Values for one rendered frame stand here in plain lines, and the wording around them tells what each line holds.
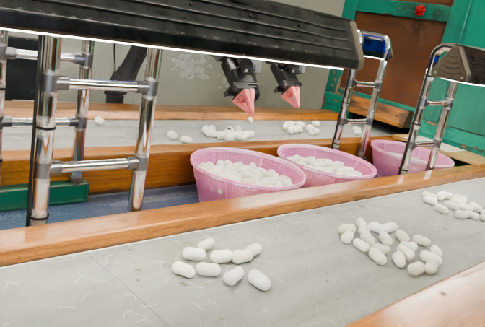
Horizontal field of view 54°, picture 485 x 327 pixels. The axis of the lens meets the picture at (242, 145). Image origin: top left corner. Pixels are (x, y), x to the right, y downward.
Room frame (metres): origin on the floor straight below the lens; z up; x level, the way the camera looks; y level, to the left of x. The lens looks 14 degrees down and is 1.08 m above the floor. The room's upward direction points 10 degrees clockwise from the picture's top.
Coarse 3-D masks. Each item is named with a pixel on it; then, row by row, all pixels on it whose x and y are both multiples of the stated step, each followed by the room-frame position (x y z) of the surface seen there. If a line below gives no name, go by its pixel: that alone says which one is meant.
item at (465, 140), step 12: (324, 96) 2.20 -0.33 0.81; (336, 96) 2.15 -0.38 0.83; (324, 108) 2.19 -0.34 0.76; (336, 108) 2.14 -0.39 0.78; (384, 132) 1.97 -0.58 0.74; (396, 132) 2.02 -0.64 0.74; (408, 132) 2.03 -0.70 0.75; (420, 132) 1.83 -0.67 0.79; (432, 132) 1.80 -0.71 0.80; (456, 132) 1.73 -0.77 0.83; (468, 132) 1.72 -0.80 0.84; (456, 144) 1.73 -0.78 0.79; (468, 144) 1.69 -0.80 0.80; (480, 144) 1.66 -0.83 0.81
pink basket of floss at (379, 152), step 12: (372, 144) 1.52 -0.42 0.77; (384, 144) 1.63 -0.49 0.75; (396, 144) 1.65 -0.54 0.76; (372, 156) 1.54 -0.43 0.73; (384, 156) 1.45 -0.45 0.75; (396, 156) 1.42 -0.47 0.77; (420, 156) 1.62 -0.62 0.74; (444, 156) 1.56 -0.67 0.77; (384, 168) 1.46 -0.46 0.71; (396, 168) 1.43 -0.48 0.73; (408, 168) 1.41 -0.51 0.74; (420, 168) 1.40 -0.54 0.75
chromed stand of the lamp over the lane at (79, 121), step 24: (0, 48) 0.77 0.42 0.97; (0, 72) 0.78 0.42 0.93; (0, 96) 0.78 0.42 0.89; (0, 120) 0.78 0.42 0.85; (24, 120) 0.81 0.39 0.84; (72, 120) 0.87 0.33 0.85; (0, 144) 0.78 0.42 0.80; (72, 144) 0.88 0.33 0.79; (0, 168) 0.78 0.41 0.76; (0, 192) 0.78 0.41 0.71; (24, 192) 0.81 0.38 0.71; (72, 192) 0.87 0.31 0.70
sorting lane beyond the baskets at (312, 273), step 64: (448, 192) 1.22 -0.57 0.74; (64, 256) 0.56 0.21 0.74; (128, 256) 0.59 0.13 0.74; (256, 256) 0.66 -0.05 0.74; (320, 256) 0.70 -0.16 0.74; (448, 256) 0.80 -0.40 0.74; (0, 320) 0.42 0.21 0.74; (64, 320) 0.44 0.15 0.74; (128, 320) 0.46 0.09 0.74; (192, 320) 0.48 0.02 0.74; (256, 320) 0.50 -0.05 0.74; (320, 320) 0.53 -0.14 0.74
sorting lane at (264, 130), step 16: (16, 128) 1.08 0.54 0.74; (64, 128) 1.16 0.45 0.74; (96, 128) 1.21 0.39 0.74; (112, 128) 1.24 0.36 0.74; (128, 128) 1.27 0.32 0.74; (160, 128) 1.34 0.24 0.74; (176, 128) 1.37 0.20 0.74; (192, 128) 1.41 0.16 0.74; (224, 128) 1.49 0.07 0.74; (256, 128) 1.58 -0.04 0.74; (272, 128) 1.62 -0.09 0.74; (304, 128) 1.73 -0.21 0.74; (320, 128) 1.79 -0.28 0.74; (16, 144) 0.97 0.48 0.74; (64, 144) 1.03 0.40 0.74; (96, 144) 1.07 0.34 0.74; (112, 144) 1.10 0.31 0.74; (128, 144) 1.12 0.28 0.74
